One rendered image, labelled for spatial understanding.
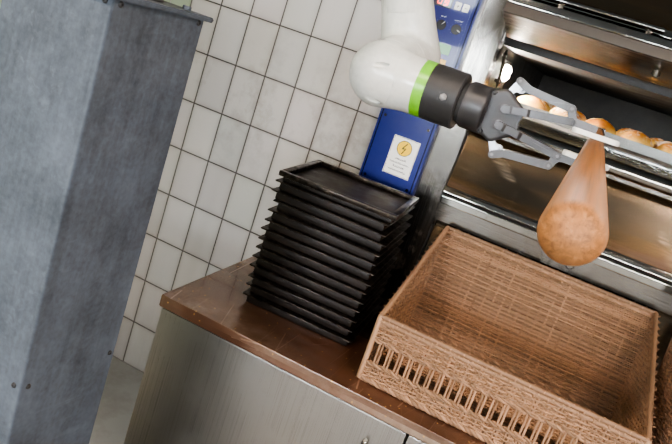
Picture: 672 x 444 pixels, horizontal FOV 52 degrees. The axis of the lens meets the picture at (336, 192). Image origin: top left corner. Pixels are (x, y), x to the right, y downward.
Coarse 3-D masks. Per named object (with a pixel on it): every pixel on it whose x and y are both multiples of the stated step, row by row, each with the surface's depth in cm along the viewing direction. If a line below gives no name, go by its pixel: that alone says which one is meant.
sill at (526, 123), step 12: (528, 120) 172; (540, 132) 172; (552, 132) 171; (564, 132) 170; (576, 144) 169; (612, 156) 166; (624, 156) 165; (636, 156) 169; (648, 168) 164; (660, 168) 163
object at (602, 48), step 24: (528, 24) 160; (552, 24) 154; (576, 24) 153; (552, 48) 170; (576, 48) 163; (600, 48) 156; (624, 48) 150; (648, 48) 148; (624, 72) 166; (648, 72) 159
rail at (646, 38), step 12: (516, 0) 157; (528, 0) 156; (552, 12) 154; (564, 12) 154; (588, 24) 152; (600, 24) 151; (612, 24) 150; (624, 36) 150; (636, 36) 149; (648, 36) 148
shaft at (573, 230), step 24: (600, 144) 91; (576, 168) 47; (600, 168) 52; (576, 192) 32; (600, 192) 36; (552, 216) 29; (576, 216) 29; (600, 216) 29; (552, 240) 29; (576, 240) 29; (600, 240) 29; (576, 264) 29
